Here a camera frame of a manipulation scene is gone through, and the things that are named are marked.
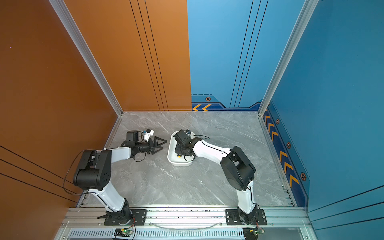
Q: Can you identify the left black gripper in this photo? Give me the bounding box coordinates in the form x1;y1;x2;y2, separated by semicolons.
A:
135;137;166;155

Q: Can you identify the white plastic bin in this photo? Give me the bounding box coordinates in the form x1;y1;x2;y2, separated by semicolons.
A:
167;131;195;167

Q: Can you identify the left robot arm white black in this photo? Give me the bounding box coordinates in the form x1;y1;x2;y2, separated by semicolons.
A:
73;130;167;225

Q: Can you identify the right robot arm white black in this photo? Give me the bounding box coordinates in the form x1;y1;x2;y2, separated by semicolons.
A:
169;130;260;225

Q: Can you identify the left green circuit board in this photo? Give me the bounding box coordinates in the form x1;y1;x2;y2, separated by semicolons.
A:
113;228;135;240

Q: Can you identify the green circuit board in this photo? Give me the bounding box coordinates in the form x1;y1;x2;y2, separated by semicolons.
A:
243;228;265;240
113;228;135;240

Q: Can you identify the right green circuit board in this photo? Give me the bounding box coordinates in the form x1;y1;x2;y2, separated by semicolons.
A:
243;228;265;240

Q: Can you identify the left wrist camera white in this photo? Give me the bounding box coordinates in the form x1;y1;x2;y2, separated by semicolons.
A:
143;129;155;142

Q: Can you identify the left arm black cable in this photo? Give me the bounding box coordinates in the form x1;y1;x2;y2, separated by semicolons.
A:
62;149;88;196

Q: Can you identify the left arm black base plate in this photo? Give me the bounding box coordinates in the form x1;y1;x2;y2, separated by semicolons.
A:
99;209;147;226

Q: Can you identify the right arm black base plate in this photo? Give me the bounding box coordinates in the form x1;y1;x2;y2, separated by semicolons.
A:
225;208;268;226

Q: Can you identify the aluminium front rail frame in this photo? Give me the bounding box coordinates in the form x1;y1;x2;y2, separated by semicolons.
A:
55;205;317;240

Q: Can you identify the left aluminium corner post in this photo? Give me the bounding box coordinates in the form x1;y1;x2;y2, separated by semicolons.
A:
48;0;124;117

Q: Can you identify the aluminium corner post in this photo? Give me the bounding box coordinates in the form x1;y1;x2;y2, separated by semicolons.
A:
48;0;124;117
258;0;319;117

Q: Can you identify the right aluminium corner post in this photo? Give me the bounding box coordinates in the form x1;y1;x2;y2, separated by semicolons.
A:
258;0;319;117

